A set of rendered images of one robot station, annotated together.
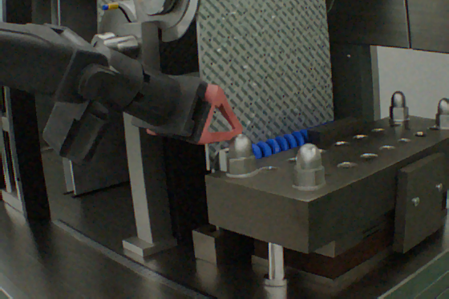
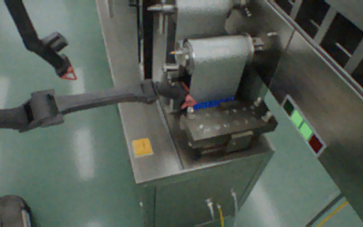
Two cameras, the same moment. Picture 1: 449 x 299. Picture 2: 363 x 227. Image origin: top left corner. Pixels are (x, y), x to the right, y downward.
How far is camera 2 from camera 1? 0.73 m
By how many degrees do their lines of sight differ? 39
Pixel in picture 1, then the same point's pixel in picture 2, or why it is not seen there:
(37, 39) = (132, 95)
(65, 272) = (143, 114)
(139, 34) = (178, 67)
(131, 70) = (165, 91)
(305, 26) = (232, 74)
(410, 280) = (222, 163)
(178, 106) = (177, 98)
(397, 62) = not seen: outside the picture
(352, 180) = (211, 136)
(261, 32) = (213, 77)
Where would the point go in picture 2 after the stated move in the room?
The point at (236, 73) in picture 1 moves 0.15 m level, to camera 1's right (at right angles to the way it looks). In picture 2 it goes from (202, 86) to (234, 98)
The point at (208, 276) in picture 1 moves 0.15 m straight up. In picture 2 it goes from (177, 131) to (180, 109)
